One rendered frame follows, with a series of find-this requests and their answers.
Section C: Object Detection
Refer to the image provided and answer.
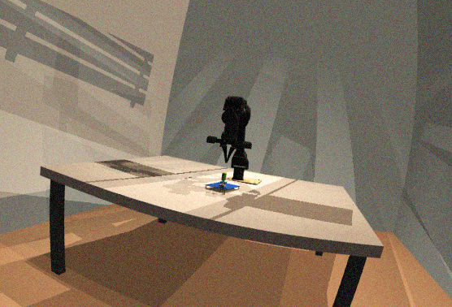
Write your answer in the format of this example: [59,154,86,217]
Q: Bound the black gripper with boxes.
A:
[206,125,252,163]

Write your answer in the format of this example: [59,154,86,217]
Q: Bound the blue circuit board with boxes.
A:
[204,173,241,193]

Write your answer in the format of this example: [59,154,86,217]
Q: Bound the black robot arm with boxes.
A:
[221,96,250,180]

